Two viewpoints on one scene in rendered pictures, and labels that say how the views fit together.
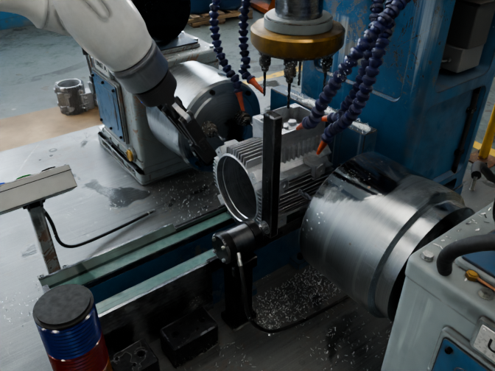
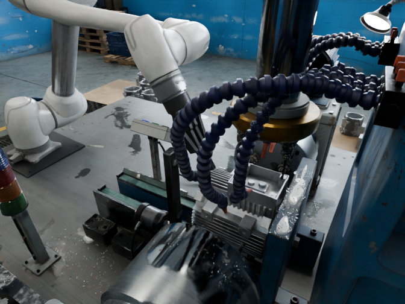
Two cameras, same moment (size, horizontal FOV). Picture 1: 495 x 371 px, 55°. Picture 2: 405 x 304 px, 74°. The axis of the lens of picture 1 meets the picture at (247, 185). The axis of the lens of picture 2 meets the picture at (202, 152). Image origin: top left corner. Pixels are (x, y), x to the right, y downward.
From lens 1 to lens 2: 0.77 m
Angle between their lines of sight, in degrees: 54
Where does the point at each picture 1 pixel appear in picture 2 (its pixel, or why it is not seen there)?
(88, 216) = not seen: hidden behind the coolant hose
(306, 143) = (252, 205)
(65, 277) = (131, 175)
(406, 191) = (155, 278)
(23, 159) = (232, 129)
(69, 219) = not seen: hidden behind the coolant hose
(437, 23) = (382, 175)
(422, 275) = not seen: outside the picture
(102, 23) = (132, 50)
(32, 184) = (149, 127)
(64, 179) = (161, 134)
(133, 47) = (147, 71)
